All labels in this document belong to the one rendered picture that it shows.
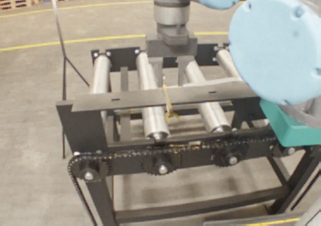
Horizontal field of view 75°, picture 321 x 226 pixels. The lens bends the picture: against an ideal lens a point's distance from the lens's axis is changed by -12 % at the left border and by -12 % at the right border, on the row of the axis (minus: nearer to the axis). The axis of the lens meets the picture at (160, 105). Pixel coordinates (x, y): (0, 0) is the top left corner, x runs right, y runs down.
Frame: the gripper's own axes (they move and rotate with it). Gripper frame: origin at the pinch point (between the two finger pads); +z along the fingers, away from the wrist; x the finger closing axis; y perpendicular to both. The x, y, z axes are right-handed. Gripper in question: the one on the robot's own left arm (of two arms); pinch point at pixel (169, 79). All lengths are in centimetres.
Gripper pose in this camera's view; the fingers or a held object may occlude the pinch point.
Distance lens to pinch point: 68.2
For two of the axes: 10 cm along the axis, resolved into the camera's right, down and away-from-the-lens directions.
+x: -9.9, 0.8, -1.1
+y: -1.3, -6.1, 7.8
